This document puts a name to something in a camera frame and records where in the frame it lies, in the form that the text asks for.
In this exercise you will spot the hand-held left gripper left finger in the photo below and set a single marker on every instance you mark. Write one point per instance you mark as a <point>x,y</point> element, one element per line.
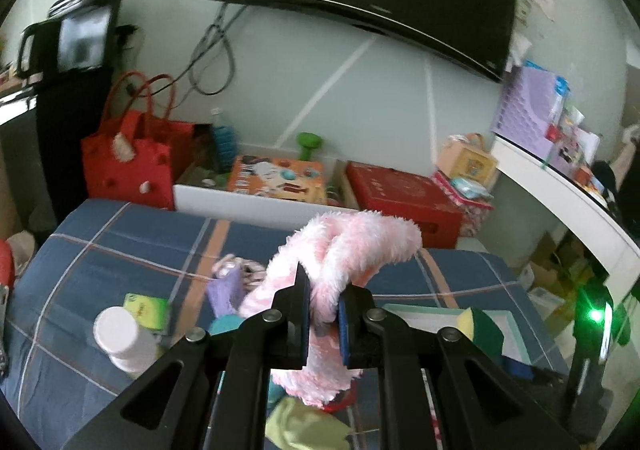
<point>292,330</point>

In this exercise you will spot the lime green cloth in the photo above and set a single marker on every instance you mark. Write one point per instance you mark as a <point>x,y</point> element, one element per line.
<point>300,425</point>

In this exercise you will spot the red tote bag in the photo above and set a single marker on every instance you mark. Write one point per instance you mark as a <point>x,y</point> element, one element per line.
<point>125,175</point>

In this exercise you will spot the blue ribbed bottle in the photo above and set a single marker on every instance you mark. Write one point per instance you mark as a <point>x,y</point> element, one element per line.
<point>223,142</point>

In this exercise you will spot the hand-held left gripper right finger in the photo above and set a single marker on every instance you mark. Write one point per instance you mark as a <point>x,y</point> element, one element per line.
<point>345,335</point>

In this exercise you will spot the shallow teal box tray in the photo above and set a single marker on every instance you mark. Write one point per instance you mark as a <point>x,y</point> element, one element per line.
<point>430,317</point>

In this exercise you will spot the red cardboard box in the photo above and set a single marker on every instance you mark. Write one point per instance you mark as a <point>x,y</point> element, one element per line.
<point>400,195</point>

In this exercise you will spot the colourful desk clutter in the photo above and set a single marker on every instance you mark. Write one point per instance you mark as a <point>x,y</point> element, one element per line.
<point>570,135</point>

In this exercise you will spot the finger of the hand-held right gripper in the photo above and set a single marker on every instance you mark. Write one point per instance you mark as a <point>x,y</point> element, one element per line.
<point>517,370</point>

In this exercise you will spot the orange toy box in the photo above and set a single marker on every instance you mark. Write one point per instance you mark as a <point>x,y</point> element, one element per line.
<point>270,177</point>

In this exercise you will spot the white toy bin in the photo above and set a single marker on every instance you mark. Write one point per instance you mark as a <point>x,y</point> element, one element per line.
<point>240,202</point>

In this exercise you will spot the white desk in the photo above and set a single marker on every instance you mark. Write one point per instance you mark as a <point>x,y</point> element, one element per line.
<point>550,190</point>

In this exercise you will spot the purple cloth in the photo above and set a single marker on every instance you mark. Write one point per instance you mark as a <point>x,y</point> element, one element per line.
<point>225,295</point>

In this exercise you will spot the green dumbbell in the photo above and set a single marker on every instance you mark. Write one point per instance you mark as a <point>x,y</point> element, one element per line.
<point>310,145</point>

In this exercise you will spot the red packets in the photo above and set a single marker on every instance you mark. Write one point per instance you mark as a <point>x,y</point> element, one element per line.
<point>5,265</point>

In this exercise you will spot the black cabinet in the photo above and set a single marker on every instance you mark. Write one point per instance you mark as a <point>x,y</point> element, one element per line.
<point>65,140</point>

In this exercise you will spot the green tissue pack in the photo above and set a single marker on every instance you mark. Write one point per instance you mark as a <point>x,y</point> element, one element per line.
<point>145,310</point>

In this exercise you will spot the black wall plug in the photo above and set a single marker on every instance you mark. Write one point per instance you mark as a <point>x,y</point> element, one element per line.
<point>127,32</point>

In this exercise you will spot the green and yellow sponge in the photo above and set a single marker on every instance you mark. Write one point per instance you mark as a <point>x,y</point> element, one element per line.
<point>482,330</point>

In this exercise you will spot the cardboard boxes under desk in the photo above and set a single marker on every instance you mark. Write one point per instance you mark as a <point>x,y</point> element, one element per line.
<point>545,275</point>

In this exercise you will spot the teal tissue pack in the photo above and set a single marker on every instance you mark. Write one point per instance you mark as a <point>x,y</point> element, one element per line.
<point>222,325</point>

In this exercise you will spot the black screen device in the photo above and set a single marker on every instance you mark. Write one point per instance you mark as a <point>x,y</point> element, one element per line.
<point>80,35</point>

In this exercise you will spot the pink fluffy cloth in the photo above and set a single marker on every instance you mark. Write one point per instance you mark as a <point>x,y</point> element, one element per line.
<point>350,240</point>

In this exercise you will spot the purple perforated basket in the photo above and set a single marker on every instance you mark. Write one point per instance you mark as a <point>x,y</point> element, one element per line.
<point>525,110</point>

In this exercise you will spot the blue plaid blanket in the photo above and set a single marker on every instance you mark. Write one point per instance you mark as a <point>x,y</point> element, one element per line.
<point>125,250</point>

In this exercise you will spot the pale blue wipes pack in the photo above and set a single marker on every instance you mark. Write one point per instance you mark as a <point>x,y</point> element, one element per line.
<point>470,189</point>

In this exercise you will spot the white plastic bottle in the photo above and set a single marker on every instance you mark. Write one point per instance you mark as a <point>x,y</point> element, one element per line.
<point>117,330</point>

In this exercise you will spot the red checkered gift bag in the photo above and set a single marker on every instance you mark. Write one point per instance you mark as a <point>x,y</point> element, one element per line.
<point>472,217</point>

